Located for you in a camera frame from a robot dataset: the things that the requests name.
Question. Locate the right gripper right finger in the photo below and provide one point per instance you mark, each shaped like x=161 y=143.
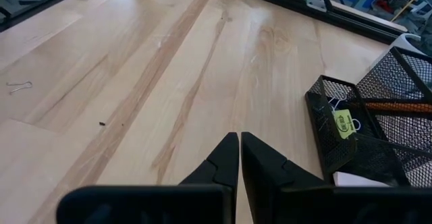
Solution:
x=263 y=170

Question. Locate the pink sticky note pad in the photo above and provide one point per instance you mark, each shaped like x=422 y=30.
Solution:
x=357 y=181

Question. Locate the black metal table frame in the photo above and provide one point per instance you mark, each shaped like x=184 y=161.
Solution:
x=337 y=19

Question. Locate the black binder clip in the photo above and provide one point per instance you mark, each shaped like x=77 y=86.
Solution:
x=337 y=99

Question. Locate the yellow-green eraser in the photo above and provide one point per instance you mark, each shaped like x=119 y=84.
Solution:
x=345 y=124

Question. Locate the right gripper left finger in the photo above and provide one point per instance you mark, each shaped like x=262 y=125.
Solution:
x=219 y=170

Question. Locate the orange pencil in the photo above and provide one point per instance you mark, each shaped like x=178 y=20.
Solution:
x=398 y=107

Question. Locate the black mesh desk organizer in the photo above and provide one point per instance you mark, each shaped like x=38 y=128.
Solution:
x=330 y=149

